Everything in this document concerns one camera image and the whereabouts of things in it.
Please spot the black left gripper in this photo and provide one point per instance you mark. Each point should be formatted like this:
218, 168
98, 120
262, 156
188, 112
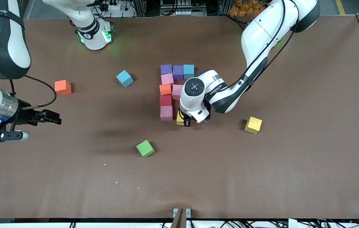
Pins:
186, 122

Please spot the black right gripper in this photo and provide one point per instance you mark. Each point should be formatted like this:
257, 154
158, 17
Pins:
25, 116

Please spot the yellow foam cube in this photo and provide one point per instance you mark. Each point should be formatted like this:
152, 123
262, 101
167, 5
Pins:
253, 124
179, 120

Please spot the pink foam cube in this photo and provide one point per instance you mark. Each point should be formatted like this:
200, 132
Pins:
166, 113
167, 79
176, 92

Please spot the red foam cube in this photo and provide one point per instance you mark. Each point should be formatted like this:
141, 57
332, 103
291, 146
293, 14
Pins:
165, 100

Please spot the orange foam cube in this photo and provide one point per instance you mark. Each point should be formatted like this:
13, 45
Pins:
62, 87
165, 90

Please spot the purple foam cube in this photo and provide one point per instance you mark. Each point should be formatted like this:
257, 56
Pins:
166, 69
178, 72

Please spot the blue foam cube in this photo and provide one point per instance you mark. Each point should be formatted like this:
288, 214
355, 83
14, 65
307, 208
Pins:
189, 71
124, 78

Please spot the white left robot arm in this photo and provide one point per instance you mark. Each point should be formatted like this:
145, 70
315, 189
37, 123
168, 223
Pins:
195, 109

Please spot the green foam cube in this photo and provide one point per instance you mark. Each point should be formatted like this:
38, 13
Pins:
145, 148

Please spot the brown paper table cover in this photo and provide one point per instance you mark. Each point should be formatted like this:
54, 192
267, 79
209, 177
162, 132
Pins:
198, 190

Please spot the white power strip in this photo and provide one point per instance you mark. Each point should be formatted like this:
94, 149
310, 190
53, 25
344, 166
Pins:
119, 12
184, 12

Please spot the orange fruit pile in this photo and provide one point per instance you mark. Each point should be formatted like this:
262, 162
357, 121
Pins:
241, 9

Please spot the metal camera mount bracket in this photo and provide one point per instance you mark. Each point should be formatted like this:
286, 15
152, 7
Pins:
181, 220

